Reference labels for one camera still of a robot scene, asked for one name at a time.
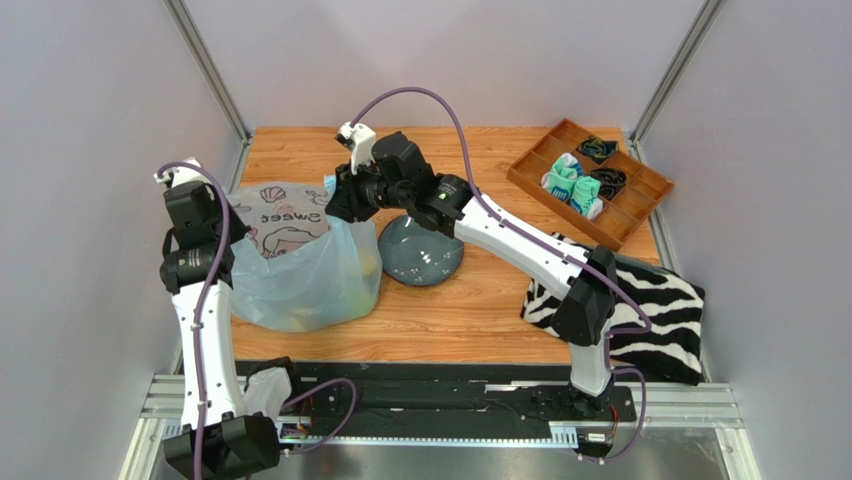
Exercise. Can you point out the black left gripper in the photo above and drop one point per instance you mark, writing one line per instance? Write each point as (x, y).
(238, 230)

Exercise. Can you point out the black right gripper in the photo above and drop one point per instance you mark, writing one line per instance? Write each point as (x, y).
(352, 197)

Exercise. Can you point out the light blue printed plastic bag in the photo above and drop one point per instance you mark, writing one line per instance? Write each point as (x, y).
(298, 270)

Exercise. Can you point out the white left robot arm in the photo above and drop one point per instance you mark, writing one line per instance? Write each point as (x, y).
(226, 431)

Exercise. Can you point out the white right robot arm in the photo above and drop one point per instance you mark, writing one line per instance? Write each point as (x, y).
(584, 282)

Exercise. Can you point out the black fruit plate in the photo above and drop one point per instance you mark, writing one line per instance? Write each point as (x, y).
(414, 256)

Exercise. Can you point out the teal white sock left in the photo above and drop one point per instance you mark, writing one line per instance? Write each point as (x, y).
(559, 181)

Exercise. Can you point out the teal white sock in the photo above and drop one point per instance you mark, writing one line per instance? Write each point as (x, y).
(584, 198)
(559, 181)

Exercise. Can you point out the teal white sock right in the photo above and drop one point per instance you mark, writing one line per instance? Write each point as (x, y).
(584, 198)

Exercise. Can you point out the dark patterned rolled sock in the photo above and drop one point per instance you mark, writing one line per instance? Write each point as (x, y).
(597, 149)

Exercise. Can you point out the black rolled sock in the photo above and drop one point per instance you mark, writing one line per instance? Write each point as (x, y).
(612, 181)

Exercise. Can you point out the zebra striped cloth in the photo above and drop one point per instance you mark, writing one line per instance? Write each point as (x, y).
(671, 351)

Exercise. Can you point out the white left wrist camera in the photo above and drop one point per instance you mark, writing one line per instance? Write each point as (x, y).
(184, 172)

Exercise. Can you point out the left corner aluminium post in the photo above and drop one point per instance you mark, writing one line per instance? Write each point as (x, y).
(193, 38)

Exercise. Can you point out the corner aluminium post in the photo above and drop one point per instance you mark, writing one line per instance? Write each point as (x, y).
(687, 49)
(193, 38)

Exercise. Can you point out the right corner aluminium post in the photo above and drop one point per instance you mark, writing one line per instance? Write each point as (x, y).
(687, 49)

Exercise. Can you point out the aluminium frame rail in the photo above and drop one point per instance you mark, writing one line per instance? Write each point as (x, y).
(681, 432)

